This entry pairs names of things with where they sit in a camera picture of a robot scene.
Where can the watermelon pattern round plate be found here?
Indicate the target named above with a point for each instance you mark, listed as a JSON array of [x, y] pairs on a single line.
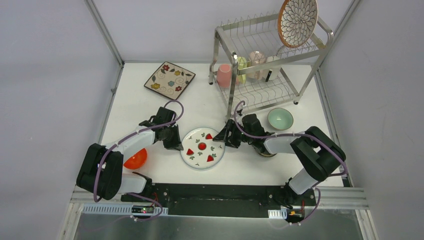
[[200, 152]]

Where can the pale yellow mug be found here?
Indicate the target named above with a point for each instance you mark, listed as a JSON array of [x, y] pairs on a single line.
[[242, 64]]

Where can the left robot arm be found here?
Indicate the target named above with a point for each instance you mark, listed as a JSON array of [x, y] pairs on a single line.
[[101, 172]]

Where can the brown rim petal pattern plate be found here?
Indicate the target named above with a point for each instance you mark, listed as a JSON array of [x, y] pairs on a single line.
[[296, 21]]

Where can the white ribbed mug black handle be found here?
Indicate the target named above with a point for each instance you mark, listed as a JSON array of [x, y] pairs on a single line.
[[272, 72]]

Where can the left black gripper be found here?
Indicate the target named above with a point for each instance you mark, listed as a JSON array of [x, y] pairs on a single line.
[[172, 138]]

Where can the mint green bowl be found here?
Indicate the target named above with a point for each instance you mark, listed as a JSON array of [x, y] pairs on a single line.
[[280, 118]]

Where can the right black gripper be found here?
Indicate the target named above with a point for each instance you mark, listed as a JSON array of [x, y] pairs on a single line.
[[222, 137]]

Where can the orange plastic bowl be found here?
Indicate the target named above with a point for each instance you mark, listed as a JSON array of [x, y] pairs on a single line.
[[137, 160]]

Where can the dark patterned cream bowl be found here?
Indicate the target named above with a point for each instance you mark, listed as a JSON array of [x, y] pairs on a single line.
[[266, 154]]

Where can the left white cable duct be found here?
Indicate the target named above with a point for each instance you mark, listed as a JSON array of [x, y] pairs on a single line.
[[123, 209]]

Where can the steel two-tier dish rack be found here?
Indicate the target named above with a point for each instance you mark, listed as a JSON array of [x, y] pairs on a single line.
[[298, 65]]

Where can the square floral plate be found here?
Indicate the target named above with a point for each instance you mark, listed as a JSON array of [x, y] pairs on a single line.
[[169, 80]]

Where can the pink cup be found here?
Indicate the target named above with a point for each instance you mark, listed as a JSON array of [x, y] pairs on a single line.
[[224, 75]]

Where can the right white cable duct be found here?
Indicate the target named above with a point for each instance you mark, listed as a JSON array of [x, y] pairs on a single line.
[[277, 214]]

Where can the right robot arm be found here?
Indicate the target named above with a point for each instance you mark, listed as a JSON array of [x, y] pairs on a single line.
[[317, 153]]

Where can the white cable duct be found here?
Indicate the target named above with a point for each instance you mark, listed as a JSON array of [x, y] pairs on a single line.
[[277, 214], [123, 209]]

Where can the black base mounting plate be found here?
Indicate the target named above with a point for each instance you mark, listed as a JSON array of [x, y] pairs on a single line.
[[237, 201]]

